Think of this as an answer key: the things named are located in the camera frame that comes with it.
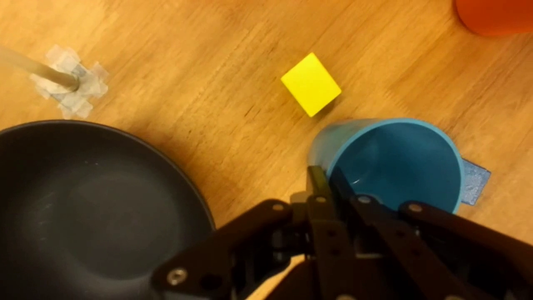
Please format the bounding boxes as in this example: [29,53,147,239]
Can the orange plastic cup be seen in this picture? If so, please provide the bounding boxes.
[452,0,533,38]

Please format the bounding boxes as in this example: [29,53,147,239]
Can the black bowl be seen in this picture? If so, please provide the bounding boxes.
[0,118,217,300]

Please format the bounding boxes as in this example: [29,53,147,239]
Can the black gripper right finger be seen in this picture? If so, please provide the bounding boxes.
[332,168,533,300]

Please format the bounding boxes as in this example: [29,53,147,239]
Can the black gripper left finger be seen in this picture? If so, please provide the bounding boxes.
[151,164,357,300]

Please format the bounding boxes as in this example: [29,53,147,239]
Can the blue plastic cup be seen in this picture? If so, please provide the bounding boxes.
[307,116,464,214]

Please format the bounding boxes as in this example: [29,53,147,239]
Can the clear plastic stick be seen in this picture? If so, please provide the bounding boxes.
[0,46,81,91]

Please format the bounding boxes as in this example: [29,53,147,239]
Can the white tape patch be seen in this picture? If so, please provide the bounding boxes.
[31,44,111,119]

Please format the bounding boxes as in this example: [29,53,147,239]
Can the blue tape patch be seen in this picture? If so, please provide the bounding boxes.
[460,156,494,206]

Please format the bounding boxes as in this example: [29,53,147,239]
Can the yellow cube block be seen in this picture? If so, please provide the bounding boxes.
[280,51,344,119]

